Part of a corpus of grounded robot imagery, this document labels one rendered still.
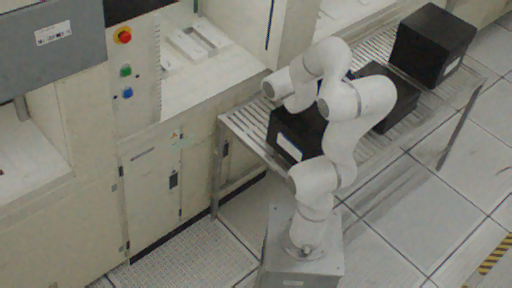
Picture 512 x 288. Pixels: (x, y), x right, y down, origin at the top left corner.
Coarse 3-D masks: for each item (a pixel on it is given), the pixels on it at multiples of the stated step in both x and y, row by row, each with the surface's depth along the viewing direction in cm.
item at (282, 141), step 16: (272, 112) 227; (288, 112) 236; (272, 128) 228; (288, 128) 220; (304, 128) 241; (272, 144) 233; (288, 144) 224; (304, 144) 216; (320, 144) 239; (288, 160) 229; (304, 160) 221
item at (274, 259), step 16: (272, 208) 213; (288, 208) 214; (272, 224) 208; (336, 224) 212; (272, 240) 203; (336, 240) 207; (272, 256) 199; (288, 256) 200; (336, 256) 202; (272, 272) 198; (288, 272) 196; (304, 272) 196; (320, 272) 197; (336, 272) 198
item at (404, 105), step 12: (372, 60) 271; (360, 72) 263; (372, 72) 264; (384, 72) 265; (396, 84) 260; (408, 84) 262; (408, 96) 256; (396, 108) 249; (408, 108) 258; (384, 120) 244; (396, 120) 255; (384, 132) 250
